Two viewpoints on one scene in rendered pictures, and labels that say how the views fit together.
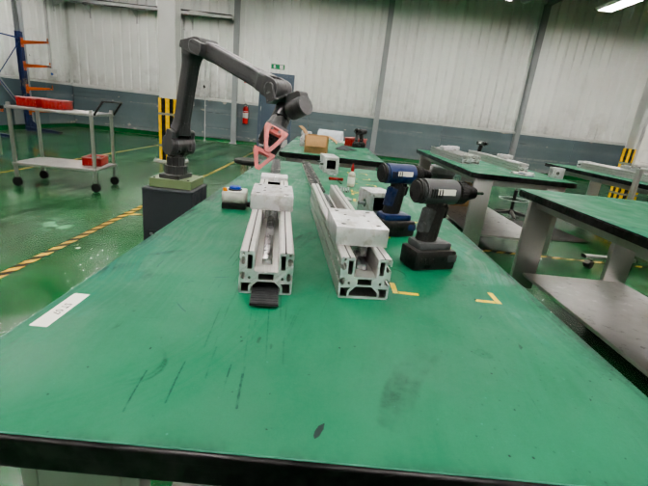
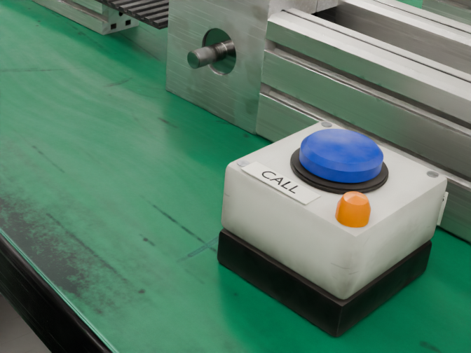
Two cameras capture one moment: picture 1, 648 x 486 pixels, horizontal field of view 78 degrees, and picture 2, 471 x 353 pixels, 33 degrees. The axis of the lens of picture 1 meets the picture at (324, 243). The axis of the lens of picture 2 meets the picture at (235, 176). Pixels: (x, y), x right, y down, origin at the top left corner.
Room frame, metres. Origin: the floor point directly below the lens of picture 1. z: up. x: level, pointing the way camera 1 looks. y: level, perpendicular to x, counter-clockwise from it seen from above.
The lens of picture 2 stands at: (1.12, 0.59, 1.03)
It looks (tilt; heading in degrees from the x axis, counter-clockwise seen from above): 31 degrees down; 318
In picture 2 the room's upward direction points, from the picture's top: 6 degrees clockwise
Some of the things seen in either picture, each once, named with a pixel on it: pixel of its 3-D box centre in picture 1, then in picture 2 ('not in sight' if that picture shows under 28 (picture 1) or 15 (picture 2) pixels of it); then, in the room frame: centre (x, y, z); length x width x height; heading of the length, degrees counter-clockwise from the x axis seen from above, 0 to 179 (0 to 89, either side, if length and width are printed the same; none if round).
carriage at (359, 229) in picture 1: (354, 231); not in sight; (0.86, -0.07, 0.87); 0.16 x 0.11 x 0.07; 8
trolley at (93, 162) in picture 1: (69, 142); not in sight; (4.66, 3.07, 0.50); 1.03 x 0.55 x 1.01; 96
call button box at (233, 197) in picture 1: (237, 198); (340, 211); (1.35, 0.31, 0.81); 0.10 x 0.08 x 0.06; 98
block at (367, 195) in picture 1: (371, 202); not in sight; (1.44, -0.16, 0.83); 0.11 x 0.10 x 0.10; 111
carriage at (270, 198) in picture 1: (272, 201); not in sight; (1.09, 0.16, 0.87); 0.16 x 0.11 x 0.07; 8
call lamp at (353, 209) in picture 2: not in sight; (354, 206); (1.31, 0.35, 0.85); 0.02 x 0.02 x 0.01
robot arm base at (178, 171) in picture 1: (175, 167); not in sight; (1.60, 0.63, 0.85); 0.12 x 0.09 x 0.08; 172
